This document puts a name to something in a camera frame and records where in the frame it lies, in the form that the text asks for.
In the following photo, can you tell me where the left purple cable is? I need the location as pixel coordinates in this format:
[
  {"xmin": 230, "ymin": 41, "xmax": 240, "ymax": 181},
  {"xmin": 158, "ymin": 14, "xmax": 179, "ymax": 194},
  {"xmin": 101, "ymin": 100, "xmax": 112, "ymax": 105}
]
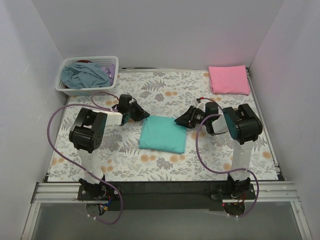
[{"xmin": 47, "ymin": 91, "xmax": 124, "ymax": 225}]

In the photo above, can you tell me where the dark red garment in basket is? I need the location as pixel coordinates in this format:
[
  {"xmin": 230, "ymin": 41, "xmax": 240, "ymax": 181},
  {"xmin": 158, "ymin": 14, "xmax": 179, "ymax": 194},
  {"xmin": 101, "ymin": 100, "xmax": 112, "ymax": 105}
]
[{"xmin": 76, "ymin": 60, "xmax": 92, "ymax": 64}]

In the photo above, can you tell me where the folded pink t-shirt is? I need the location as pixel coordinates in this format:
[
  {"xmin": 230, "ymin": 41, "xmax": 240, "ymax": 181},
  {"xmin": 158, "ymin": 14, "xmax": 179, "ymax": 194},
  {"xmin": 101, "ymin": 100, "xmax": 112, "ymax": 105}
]
[{"xmin": 208, "ymin": 65, "xmax": 250, "ymax": 96}]

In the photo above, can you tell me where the lilac t-shirt in basket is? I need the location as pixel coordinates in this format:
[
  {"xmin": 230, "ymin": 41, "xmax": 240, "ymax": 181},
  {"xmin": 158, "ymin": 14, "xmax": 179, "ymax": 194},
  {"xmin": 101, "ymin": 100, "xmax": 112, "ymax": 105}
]
[{"xmin": 100, "ymin": 64, "xmax": 116, "ymax": 86}]

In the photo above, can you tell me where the teal t-shirt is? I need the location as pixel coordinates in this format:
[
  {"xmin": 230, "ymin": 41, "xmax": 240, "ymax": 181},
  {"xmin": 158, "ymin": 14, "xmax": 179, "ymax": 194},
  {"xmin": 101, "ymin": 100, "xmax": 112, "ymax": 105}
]
[{"xmin": 139, "ymin": 116, "xmax": 187, "ymax": 154}]

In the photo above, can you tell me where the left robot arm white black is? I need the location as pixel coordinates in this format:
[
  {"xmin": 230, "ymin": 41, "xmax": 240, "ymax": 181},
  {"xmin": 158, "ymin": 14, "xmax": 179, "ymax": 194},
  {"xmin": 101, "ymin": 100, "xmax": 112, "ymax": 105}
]
[{"xmin": 69, "ymin": 94, "xmax": 150, "ymax": 200}]

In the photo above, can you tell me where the purple cable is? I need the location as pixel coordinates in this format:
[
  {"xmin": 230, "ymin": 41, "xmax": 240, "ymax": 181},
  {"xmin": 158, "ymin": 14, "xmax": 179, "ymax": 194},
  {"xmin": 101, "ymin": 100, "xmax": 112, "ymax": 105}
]
[
  {"xmin": 195, "ymin": 96, "xmax": 260, "ymax": 219},
  {"xmin": 47, "ymin": 91, "xmax": 124, "ymax": 225}
]

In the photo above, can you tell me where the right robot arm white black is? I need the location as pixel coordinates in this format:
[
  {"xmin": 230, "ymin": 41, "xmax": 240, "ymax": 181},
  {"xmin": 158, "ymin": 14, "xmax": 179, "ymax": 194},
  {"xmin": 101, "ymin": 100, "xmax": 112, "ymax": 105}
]
[{"xmin": 174, "ymin": 97, "xmax": 263, "ymax": 199}]

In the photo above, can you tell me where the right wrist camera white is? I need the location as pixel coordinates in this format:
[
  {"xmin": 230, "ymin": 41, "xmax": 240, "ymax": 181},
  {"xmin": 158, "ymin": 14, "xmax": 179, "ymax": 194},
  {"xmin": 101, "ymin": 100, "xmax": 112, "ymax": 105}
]
[{"xmin": 196, "ymin": 97, "xmax": 205, "ymax": 112}]

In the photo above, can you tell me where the grey-blue t-shirt in basket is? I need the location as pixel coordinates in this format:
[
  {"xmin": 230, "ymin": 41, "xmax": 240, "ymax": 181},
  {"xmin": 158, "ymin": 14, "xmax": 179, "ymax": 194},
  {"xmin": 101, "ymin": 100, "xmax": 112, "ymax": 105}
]
[{"xmin": 60, "ymin": 62, "xmax": 111, "ymax": 89}]

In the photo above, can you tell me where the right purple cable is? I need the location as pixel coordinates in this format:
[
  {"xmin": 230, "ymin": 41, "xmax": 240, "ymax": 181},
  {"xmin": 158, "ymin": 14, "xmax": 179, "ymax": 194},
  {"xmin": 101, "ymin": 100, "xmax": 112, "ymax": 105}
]
[{"xmin": 195, "ymin": 96, "xmax": 260, "ymax": 219}]

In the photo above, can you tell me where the white plastic laundry basket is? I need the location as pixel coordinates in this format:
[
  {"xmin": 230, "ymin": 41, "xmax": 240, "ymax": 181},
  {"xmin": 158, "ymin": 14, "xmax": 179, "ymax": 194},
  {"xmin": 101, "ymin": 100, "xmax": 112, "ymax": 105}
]
[{"xmin": 55, "ymin": 56, "xmax": 119, "ymax": 96}]

